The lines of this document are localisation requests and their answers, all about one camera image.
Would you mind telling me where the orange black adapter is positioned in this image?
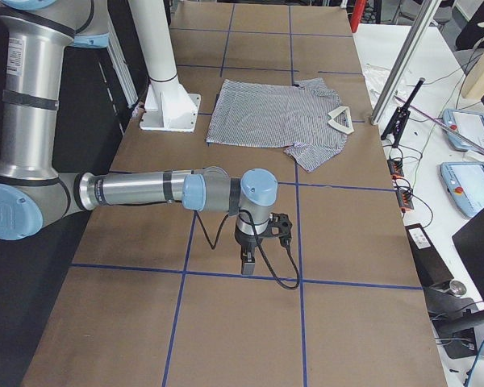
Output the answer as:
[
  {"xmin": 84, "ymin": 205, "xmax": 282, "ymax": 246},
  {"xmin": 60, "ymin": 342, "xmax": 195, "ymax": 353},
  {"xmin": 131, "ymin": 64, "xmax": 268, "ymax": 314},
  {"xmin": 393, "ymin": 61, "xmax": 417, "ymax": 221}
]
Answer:
[
  {"xmin": 387, "ymin": 158, "xmax": 404, "ymax": 180},
  {"xmin": 396, "ymin": 186, "xmax": 414, "ymax": 213}
]

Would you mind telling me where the red cylinder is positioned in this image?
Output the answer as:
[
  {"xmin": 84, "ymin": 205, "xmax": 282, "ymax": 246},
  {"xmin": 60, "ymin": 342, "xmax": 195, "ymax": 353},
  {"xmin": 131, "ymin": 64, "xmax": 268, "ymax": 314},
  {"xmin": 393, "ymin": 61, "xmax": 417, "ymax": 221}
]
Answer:
[{"xmin": 349, "ymin": 0, "xmax": 367, "ymax": 33}]

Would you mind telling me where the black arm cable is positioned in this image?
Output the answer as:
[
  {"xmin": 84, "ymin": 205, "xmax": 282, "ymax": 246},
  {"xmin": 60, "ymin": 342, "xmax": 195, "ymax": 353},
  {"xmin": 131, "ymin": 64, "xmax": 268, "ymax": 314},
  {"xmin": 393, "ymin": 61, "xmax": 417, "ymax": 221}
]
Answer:
[{"xmin": 194, "ymin": 209, "xmax": 300, "ymax": 289}]

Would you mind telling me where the black box with label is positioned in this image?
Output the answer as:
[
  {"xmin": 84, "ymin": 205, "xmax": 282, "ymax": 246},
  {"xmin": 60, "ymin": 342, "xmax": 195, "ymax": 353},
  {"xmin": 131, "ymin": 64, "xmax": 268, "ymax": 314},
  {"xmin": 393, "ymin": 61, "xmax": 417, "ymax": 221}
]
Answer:
[{"xmin": 405, "ymin": 223, "xmax": 454, "ymax": 287}]

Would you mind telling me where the lower teach pendant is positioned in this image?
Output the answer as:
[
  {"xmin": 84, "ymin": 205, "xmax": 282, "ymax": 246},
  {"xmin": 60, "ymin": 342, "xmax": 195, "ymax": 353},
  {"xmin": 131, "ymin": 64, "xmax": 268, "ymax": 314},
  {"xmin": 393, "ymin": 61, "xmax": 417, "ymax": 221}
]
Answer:
[{"xmin": 440, "ymin": 162, "xmax": 484, "ymax": 218}]

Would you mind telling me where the clear plastic bag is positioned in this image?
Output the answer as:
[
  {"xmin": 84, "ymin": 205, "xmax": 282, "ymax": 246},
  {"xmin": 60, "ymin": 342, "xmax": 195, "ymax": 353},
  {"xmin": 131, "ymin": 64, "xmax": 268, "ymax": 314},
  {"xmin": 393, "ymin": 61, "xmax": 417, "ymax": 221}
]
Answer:
[{"xmin": 363, "ymin": 64, "xmax": 408, "ymax": 106}]

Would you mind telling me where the white pedestal column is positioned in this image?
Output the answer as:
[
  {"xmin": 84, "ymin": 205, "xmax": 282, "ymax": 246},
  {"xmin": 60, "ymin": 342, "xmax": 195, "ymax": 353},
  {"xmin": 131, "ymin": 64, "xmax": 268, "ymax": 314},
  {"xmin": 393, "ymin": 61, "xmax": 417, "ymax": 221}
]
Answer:
[{"xmin": 128, "ymin": 0, "xmax": 201, "ymax": 132}]

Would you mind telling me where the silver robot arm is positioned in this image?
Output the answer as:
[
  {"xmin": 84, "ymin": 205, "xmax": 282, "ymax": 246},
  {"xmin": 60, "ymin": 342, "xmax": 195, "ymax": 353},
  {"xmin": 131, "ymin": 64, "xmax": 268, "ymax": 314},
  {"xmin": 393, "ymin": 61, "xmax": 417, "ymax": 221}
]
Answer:
[{"xmin": 0, "ymin": 1, "xmax": 277, "ymax": 275}]

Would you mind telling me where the striped polo shirt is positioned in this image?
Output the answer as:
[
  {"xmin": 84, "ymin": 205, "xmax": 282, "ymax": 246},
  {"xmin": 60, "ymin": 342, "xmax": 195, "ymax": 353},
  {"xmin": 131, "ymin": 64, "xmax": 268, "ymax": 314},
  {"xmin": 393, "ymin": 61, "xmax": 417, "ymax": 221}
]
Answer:
[{"xmin": 207, "ymin": 77, "xmax": 354, "ymax": 173}]

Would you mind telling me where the orange black adapter upper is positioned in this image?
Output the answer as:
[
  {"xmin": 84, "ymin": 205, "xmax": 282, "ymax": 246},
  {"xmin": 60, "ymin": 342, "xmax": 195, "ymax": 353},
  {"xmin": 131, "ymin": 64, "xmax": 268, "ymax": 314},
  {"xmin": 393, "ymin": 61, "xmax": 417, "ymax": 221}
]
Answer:
[{"xmin": 387, "ymin": 158, "xmax": 404, "ymax": 180}]

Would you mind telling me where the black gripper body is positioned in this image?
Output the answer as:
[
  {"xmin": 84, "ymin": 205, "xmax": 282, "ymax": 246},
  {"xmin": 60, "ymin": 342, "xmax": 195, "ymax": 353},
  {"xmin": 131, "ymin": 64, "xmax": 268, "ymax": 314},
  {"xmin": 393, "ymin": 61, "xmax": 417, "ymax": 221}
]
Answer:
[{"xmin": 235, "ymin": 230, "xmax": 258, "ymax": 254}]

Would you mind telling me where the silver round knob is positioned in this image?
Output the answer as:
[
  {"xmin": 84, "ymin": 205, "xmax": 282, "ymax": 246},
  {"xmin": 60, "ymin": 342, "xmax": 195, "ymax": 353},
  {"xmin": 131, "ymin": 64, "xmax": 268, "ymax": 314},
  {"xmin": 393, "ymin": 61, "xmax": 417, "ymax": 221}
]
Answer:
[{"xmin": 447, "ymin": 279, "xmax": 467, "ymax": 298}]

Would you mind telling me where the aluminium frame post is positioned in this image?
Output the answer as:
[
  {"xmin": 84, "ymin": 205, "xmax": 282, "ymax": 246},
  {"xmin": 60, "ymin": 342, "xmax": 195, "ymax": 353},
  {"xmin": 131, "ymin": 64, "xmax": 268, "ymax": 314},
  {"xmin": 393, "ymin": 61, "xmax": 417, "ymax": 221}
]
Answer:
[{"xmin": 369, "ymin": 0, "xmax": 441, "ymax": 125}]

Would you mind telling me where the upper teach pendant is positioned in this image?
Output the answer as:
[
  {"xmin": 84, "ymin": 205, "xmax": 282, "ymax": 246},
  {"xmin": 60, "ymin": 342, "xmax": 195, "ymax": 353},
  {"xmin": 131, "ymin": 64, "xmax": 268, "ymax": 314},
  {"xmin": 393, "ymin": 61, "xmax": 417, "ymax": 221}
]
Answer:
[{"xmin": 443, "ymin": 109, "xmax": 484, "ymax": 148}]

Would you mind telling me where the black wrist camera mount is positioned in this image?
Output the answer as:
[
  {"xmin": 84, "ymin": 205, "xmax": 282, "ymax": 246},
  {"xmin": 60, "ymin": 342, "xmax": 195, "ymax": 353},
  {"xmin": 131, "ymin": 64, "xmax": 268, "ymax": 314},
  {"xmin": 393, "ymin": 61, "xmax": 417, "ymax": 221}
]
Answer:
[{"xmin": 265, "ymin": 213, "xmax": 292, "ymax": 248}]

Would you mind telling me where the orange black adapter lower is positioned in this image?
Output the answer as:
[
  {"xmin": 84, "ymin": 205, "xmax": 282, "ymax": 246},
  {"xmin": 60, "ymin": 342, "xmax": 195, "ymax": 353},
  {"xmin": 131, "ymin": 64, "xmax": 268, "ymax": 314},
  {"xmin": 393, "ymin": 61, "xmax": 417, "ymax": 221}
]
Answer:
[{"xmin": 396, "ymin": 186, "xmax": 414, "ymax": 213}]

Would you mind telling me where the teach pendant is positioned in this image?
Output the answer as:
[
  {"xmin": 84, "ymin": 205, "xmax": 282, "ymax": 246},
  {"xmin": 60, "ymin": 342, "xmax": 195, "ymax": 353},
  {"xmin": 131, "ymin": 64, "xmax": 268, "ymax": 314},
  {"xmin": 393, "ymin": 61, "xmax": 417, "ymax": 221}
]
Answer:
[
  {"xmin": 443, "ymin": 109, "xmax": 484, "ymax": 148},
  {"xmin": 440, "ymin": 162, "xmax": 484, "ymax": 218}
]

